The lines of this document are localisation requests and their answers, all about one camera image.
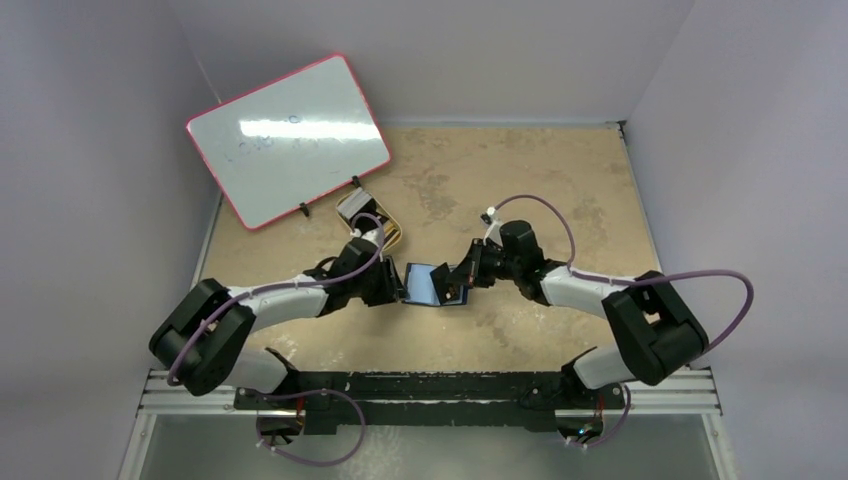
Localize beige oval card tray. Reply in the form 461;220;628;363
336;194;402;257

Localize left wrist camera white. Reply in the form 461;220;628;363
350;227;385;246

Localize blue leather card holder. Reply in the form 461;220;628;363
402;263;469;307

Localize whiteboard with pink frame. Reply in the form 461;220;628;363
186;54;392;230

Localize aluminium rail frame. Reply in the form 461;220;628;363
139;369;722;415

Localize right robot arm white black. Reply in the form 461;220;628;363
430;220;709;407

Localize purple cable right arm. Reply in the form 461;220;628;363
490;194;755;452

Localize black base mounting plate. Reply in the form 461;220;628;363
234;371;625;435

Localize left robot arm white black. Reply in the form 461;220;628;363
148;238;406;409

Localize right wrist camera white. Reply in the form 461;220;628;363
480;206;504;247

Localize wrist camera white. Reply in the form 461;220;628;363
350;227;385;246
480;206;504;247

